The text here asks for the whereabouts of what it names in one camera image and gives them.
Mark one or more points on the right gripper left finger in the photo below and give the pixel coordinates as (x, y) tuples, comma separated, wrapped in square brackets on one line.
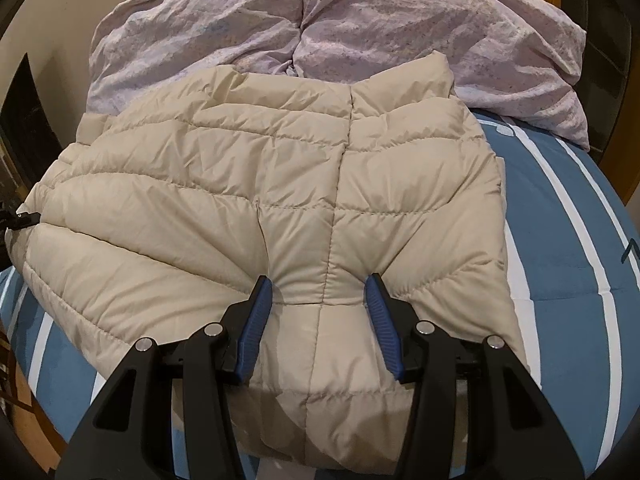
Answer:
[(127, 433)]

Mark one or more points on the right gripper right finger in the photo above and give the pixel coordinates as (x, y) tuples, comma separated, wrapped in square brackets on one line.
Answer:
[(513, 433)]

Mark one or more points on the beige quilted down jacket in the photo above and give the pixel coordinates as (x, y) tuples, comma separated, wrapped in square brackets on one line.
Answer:
[(159, 217)]

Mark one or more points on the blue white striped bedsheet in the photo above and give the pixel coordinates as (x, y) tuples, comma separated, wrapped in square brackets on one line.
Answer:
[(574, 283)]

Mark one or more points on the lilac floral duvet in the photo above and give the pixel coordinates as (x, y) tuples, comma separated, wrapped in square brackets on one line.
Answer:
[(516, 58)]

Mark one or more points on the wooden framed cabinet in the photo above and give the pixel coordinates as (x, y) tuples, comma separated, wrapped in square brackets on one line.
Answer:
[(609, 86)]

